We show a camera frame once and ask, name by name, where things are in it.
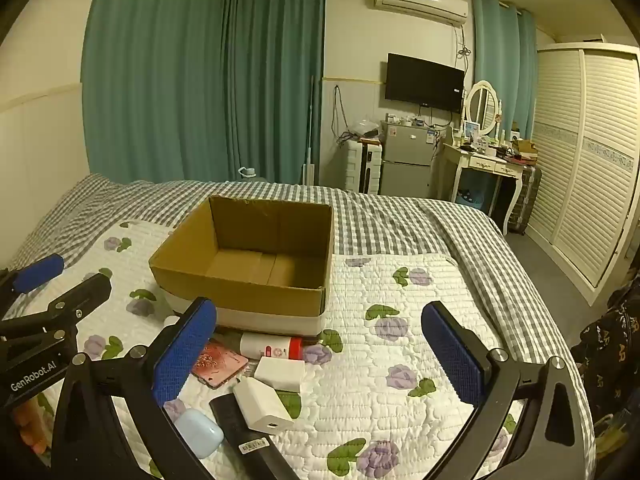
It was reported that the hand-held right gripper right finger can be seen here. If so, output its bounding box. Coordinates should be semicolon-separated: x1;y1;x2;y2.
421;301;597;480

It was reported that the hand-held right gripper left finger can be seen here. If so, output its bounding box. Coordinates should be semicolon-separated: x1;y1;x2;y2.
50;297;218;480

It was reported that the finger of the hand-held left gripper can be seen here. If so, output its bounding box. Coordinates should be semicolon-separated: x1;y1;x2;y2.
0;254;66;307
0;267;113;337

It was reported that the brown cardboard box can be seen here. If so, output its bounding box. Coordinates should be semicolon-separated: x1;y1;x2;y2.
149;196;335;337

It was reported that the person's left hand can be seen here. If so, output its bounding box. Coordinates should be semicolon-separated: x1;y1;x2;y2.
12;396;52;462

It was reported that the pink patterned card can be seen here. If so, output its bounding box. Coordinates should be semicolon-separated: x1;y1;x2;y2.
192;342;250;390

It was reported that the white floral quilt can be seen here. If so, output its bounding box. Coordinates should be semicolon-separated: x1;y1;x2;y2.
0;220;597;480

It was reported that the light blue earbud case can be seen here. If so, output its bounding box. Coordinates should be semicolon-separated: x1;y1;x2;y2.
173;408;225;460

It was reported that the white bottle with red cap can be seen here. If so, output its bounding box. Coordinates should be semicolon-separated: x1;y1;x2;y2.
239;332;304;361

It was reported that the white power adapter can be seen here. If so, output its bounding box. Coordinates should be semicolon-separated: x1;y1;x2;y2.
232;377;295;435

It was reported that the small white box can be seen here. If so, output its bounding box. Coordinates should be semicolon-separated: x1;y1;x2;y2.
253;355;306;392

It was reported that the black remote control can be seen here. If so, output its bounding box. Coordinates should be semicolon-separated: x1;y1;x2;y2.
209;394;302;480

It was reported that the grey checked bedsheet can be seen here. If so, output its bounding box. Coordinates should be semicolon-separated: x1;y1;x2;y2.
9;174;577;363

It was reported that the dark patterned cloth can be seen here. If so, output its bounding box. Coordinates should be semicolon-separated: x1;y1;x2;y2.
569;280;640;413

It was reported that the blue plastic basin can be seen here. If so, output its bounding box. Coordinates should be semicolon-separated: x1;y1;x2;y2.
457;187;487;209

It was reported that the dark hard suitcase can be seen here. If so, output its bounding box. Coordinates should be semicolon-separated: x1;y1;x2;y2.
507;162;543;236

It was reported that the white dressing table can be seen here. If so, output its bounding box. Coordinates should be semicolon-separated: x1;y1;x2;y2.
442;137;532;237

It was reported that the silver small fridge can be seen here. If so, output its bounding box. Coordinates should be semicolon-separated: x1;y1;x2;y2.
378;120;439;199

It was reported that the white louvred wardrobe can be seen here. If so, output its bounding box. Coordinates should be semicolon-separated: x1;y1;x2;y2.
527;41;640;307

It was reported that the wide teal curtain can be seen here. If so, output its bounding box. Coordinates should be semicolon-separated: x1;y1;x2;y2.
81;0;327;184

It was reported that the oval white-framed mirror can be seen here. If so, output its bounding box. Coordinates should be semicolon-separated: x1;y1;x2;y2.
462;80;503;137

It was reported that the narrow teal curtain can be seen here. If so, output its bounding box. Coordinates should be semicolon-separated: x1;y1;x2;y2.
472;0;539;137

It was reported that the white air conditioner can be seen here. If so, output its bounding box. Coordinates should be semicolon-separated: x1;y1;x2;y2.
373;0;470;28

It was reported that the black wall television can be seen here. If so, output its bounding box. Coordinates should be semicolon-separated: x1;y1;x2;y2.
384;52;466;115

